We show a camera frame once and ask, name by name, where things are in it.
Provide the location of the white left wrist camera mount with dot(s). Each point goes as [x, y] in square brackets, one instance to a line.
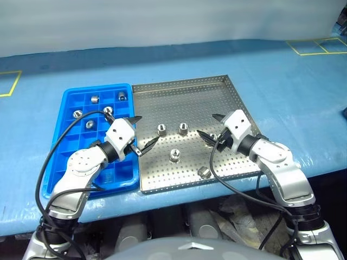
[119, 132]

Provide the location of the perforated metal tray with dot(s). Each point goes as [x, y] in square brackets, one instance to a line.
[189, 103]

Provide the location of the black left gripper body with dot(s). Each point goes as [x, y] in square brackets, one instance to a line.
[129, 148]

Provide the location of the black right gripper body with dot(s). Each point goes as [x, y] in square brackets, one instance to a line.
[226, 142]

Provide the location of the black and blue object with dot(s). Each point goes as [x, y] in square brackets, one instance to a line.
[343, 21]

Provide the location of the gray rounded cylinder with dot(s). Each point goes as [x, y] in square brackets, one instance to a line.
[128, 235]
[202, 224]

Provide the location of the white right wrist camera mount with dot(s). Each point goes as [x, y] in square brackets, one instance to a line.
[238, 124]

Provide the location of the blue compartment tray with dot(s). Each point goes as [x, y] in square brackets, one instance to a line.
[119, 168]

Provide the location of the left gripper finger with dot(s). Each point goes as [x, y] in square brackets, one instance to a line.
[135, 120]
[149, 145]

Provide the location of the gray robot torso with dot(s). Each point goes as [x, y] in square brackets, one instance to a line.
[162, 252]

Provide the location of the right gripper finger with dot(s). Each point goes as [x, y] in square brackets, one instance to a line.
[219, 118]
[207, 138]

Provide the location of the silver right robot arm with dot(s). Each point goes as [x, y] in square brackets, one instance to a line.
[284, 173]

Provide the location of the blue plastic table cover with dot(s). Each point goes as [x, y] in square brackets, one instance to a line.
[284, 94]

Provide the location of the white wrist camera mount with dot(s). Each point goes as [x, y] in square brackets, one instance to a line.
[119, 132]
[238, 124]

